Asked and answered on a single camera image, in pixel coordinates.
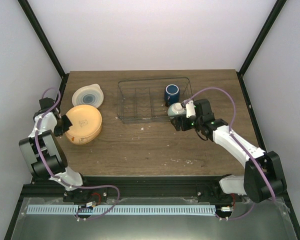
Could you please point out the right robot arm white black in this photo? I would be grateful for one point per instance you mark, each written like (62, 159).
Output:
(263, 173)

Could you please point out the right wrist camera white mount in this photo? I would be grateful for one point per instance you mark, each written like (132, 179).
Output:
(189, 108)

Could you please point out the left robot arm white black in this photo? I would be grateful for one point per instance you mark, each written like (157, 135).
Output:
(43, 154)

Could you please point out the black wire dish rack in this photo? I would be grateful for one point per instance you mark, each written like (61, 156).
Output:
(142, 100)

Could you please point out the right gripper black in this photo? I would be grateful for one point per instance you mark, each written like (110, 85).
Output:
(178, 119)

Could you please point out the orange plastic plate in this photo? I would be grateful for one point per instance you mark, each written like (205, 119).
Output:
(82, 115)

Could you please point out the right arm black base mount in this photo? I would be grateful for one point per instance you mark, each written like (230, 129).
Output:
(212, 194)

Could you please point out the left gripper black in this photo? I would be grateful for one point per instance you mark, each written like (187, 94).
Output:
(68, 124)

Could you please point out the wooden bird painted plate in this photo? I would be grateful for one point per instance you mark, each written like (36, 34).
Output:
(82, 135)

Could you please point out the light green patterned bowl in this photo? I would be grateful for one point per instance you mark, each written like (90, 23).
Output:
(176, 109)

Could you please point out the translucent white bowl with spout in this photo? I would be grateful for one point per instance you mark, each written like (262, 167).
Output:
(88, 95)

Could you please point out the light blue slotted cable duct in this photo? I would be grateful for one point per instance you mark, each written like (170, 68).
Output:
(138, 210)

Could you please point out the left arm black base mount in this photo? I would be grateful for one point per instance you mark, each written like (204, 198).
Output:
(79, 195)

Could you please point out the dark blue ceramic mug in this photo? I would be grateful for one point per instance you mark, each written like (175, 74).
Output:
(171, 94)

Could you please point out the black aluminium frame rail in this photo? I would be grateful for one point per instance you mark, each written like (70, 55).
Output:
(128, 186)

